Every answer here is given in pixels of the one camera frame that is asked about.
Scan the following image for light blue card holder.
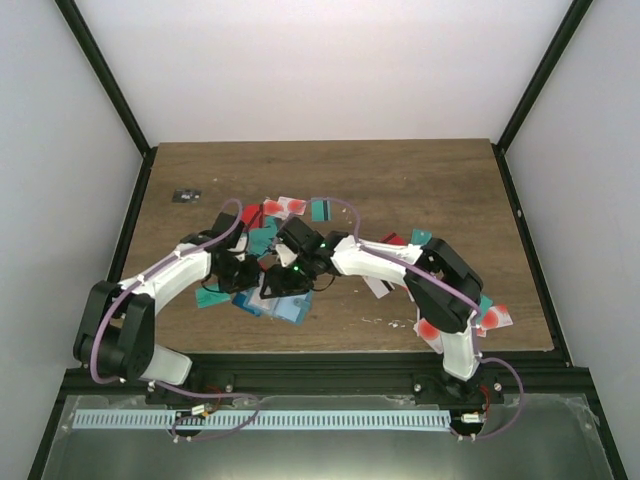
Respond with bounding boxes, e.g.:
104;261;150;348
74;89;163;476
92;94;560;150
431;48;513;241
244;289;312;325

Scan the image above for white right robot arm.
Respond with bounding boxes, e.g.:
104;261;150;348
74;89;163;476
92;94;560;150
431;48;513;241
259;217;483;403

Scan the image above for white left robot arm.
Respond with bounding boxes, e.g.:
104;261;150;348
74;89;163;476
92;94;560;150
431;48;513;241
73;213;260;404

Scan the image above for teal card with black stripe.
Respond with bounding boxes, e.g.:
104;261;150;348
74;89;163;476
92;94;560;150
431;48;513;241
311;199;331;222

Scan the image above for white card red circles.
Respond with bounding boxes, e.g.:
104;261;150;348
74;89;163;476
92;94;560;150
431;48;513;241
263;196;306;219

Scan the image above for small black card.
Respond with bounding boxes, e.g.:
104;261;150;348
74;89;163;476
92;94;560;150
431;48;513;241
172;188;202;203

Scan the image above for white card large red circle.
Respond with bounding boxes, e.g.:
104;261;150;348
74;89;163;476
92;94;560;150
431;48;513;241
413;318;444;354

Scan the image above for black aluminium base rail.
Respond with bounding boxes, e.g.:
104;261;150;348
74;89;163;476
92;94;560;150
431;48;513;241
144;351;506;407

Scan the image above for light blue slotted cable duct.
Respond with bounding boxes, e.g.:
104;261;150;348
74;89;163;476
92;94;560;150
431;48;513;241
72;409;451;432

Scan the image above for black frame post left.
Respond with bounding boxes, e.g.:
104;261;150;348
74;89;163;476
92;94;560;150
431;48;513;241
53;0;153;157

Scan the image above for black frame post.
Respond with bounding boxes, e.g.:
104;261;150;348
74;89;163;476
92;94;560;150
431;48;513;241
53;0;153;157
494;0;596;151

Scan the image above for black frame post right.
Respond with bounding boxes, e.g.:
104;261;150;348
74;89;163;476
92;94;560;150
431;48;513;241
494;0;596;151

